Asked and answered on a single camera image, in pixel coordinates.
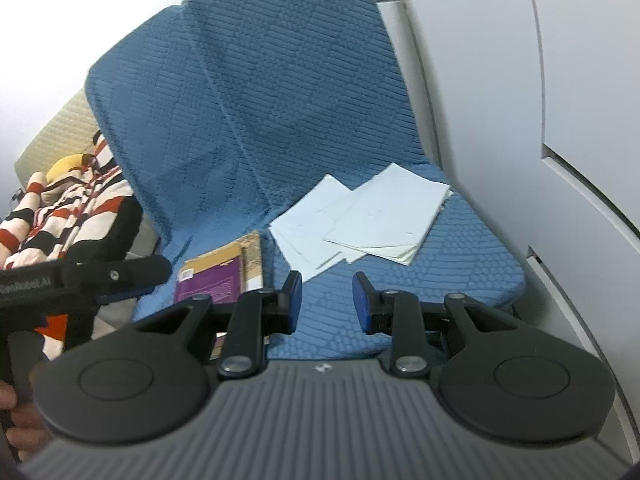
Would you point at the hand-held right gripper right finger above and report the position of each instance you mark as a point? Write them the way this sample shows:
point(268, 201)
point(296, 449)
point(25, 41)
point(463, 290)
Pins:
point(361, 305)

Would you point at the purple book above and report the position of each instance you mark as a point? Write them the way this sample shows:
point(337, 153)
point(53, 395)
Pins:
point(210, 285)

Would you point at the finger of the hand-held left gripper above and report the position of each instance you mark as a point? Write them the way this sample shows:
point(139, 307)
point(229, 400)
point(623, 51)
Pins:
point(125, 275)

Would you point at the cream quilted headboard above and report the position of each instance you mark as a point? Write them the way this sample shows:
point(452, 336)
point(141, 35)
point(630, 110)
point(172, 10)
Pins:
point(60, 130)

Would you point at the white wardrobe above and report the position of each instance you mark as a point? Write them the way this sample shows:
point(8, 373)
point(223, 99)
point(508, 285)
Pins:
point(500, 85)

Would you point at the striped fleece blanket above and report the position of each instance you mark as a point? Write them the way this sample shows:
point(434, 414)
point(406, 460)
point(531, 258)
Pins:
point(75, 220)

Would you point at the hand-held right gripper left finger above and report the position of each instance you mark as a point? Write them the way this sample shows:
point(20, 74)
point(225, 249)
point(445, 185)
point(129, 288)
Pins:
point(295, 305)

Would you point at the yellow plush toy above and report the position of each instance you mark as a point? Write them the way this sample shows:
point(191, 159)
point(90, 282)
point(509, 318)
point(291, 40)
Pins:
point(65, 167)

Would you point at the blue quilted sofa seat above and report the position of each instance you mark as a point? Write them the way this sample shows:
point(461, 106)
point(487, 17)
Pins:
point(465, 260)

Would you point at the person's left hand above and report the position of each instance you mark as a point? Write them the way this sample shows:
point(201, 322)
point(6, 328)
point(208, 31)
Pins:
point(30, 435)

